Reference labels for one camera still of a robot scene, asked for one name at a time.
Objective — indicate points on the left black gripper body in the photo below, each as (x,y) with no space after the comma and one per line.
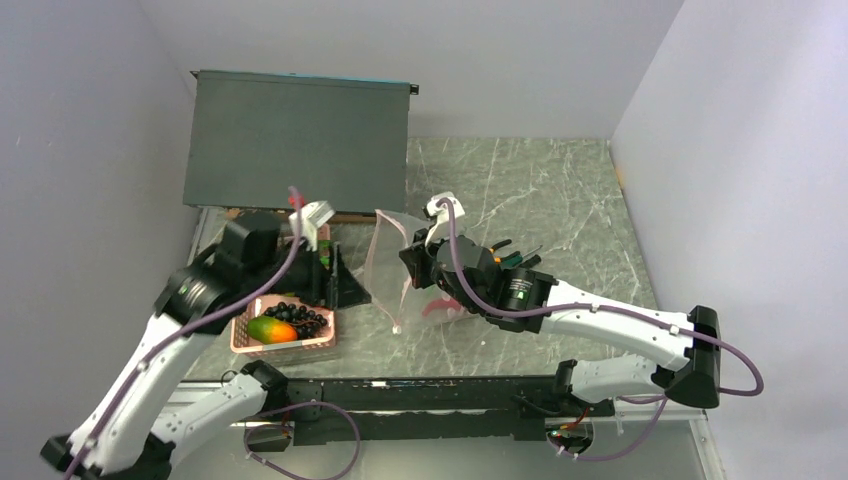
(303,277)

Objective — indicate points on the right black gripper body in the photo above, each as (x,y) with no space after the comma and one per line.
(427,271)

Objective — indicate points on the clear zip top bag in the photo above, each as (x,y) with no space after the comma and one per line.
(387,280)

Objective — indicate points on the red chili pepper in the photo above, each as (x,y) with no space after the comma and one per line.
(440,310)

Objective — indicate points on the long green pepper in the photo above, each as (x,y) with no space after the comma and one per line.
(324,250)

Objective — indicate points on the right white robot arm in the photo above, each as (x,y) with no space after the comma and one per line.
(666,353)

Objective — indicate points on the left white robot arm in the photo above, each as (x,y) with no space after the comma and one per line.
(130,435)

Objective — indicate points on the black grape bunch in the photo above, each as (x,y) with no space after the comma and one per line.
(309,323)

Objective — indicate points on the pink plastic basket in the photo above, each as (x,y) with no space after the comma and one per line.
(241,343)

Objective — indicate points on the green orange mango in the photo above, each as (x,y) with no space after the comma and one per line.
(270,330)

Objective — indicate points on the dark grey server box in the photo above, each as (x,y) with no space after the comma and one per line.
(254,135)

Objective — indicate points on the orange handled pliers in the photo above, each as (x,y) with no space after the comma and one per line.
(498,246)

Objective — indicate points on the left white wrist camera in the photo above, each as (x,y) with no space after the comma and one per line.
(308,218)

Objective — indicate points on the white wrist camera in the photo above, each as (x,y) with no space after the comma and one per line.
(439,215)
(308,218)

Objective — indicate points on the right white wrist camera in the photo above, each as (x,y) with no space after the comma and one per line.
(439,215)

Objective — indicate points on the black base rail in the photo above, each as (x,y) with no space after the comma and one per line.
(522,408)

